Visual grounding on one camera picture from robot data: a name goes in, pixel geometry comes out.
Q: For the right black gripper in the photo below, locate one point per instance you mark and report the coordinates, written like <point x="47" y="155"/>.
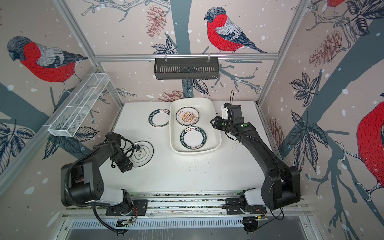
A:
<point x="218" y="124"/>

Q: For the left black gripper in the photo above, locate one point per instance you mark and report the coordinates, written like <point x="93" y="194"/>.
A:
<point x="123" y="165"/>

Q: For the white plate black cloud emblem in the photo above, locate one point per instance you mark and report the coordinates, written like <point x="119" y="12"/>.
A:
<point x="142" y="157"/>

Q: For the green ring plate mid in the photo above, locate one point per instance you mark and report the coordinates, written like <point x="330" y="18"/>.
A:
<point x="193" y="138"/>

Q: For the orange sunburst plate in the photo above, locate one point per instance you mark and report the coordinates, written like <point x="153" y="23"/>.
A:
<point x="187" y="116"/>

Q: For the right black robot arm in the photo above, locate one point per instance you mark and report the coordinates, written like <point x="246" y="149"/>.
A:
<point x="281" y="186"/>

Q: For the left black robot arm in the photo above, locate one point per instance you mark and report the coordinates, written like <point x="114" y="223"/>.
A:
<point x="82" y="184"/>

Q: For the white plastic bin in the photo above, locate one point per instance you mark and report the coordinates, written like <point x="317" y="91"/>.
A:
<point x="207" y="113"/>

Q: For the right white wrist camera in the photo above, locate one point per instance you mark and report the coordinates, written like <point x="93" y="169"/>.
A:
<point x="225" y="113"/>

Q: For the green ring plate back left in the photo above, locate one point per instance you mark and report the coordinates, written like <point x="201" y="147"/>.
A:
<point x="159" y="118"/>

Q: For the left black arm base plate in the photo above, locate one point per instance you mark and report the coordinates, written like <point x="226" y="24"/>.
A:
<point x="135" y="208"/>

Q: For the horizontal aluminium frame bar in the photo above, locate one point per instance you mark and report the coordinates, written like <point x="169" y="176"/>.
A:
<point x="148" y="58"/>

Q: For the white mesh wall basket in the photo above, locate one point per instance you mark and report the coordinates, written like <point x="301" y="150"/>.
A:
<point x="71" y="118"/>

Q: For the black wire shelf basket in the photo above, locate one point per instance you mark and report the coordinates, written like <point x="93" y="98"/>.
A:
<point x="186" y="68"/>

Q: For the aluminium mounting rail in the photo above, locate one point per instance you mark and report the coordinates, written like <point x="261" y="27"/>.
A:
<point x="194" y="205"/>

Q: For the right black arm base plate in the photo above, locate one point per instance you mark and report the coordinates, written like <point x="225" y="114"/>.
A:
<point x="240" y="207"/>

